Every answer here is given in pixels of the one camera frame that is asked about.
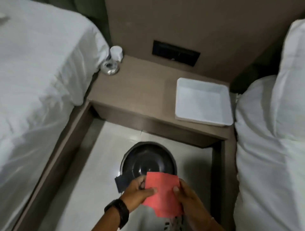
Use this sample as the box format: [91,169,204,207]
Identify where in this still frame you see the bed with white duvet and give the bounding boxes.
[233,19,305,231]

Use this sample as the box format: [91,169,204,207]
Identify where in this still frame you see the person's white printed shirt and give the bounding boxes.
[124,204,198,231]

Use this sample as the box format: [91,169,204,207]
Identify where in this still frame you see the black wall switch panel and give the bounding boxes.
[152,40,200,67]

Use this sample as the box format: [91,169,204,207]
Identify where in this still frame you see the person's right hand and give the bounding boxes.
[173,179,213,224]

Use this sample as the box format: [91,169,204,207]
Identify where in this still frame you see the brown wooden nightstand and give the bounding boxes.
[87,55,231,148]

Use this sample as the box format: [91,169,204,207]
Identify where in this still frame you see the brown wooden headboard panel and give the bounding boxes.
[105,0,305,84]

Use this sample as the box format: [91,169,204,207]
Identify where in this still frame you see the bed with white sheet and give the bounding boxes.
[0,0,110,231]

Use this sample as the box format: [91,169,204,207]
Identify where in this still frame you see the white paper cup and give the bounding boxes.
[110,46,123,60]

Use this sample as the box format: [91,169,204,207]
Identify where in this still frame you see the person's left hand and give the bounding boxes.
[120,175,158,213]

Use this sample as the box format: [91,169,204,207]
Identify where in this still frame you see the person's right forearm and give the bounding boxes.
[195,217,225,231]

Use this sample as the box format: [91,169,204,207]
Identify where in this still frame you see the person's left forearm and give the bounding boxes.
[92,209,121,231]

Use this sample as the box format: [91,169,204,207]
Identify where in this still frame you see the black wristwatch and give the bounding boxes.
[104,199,130,230]

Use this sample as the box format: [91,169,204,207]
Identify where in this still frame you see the black round trash bin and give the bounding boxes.
[115,142,178,194]

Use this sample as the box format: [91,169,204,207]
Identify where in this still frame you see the red paper card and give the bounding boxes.
[142,172,184,218]

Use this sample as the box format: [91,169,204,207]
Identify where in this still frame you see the white square tray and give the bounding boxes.
[175,78,234,127]

